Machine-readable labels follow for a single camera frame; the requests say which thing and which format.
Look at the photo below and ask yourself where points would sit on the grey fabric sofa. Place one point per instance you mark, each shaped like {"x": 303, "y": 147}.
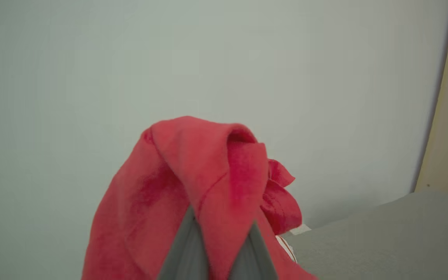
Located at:
{"x": 387, "y": 241}

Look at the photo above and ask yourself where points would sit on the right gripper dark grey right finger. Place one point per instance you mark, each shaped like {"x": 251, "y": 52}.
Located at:
{"x": 253, "y": 258}

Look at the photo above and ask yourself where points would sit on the red garment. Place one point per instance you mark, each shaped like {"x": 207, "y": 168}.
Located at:
{"x": 193, "y": 175}

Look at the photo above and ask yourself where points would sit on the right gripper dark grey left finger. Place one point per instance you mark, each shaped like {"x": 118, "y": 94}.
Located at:
{"x": 187, "y": 252}

